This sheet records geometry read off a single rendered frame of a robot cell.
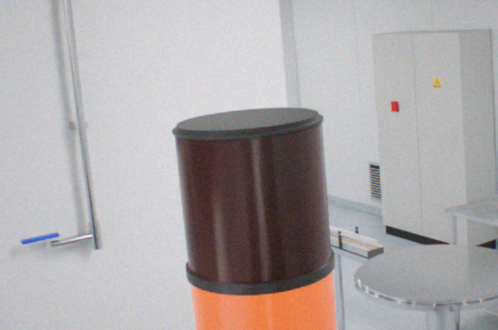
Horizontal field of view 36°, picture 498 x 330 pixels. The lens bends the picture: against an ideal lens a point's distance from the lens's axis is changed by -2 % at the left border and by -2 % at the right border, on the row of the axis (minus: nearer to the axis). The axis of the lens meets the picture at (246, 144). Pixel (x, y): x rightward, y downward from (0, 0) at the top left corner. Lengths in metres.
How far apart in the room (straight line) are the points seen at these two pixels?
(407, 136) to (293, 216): 7.46
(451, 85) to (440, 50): 0.33
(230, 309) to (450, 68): 6.93
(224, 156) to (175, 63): 1.56
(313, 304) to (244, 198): 0.04
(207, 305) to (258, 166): 0.05
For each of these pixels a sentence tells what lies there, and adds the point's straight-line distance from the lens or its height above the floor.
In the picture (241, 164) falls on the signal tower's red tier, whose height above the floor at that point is 2.34.
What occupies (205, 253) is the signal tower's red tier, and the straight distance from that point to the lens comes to 0.25.
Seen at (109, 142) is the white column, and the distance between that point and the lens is 1.75.
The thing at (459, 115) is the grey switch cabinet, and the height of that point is 1.32.
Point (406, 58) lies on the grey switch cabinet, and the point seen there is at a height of 1.82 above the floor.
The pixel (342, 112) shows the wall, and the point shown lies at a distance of 9.16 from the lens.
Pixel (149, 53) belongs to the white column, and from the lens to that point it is 1.77.
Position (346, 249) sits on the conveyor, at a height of 0.89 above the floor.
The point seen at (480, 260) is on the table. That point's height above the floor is 0.93.
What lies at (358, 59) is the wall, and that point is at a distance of 8.81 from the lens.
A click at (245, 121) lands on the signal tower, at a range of 0.25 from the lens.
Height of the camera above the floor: 2.38
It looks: 10 degrees down
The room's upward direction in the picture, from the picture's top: 5 degrees counter-clockwise
